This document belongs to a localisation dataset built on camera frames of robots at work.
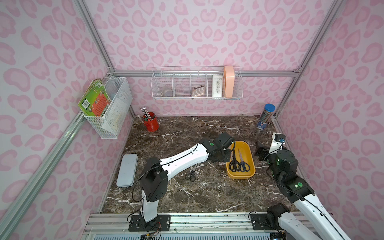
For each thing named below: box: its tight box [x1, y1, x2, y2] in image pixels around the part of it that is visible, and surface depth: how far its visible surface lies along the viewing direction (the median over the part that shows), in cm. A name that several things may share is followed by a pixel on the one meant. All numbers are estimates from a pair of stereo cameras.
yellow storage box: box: [226, 141, 256, 179], surface depth 94 cm
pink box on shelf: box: [223, 65, 235, 98], surface depth 86 cm
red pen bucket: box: [143, 112, 159, 132], surface depth 114 cm
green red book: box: [78, 78, 112, 117], surface depth 73 cm
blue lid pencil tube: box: [256, 103, 276, 130], surface depth 102 cm
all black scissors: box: [229, 141, 241, 172], surface depth 94 cm
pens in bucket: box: [140, 106, 153, 122], surface depth 109 cm
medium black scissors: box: [185, 167, 196, 182], surface depth 90 cm
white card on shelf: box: [212, 75, 223, 97], surface depth 95 cm
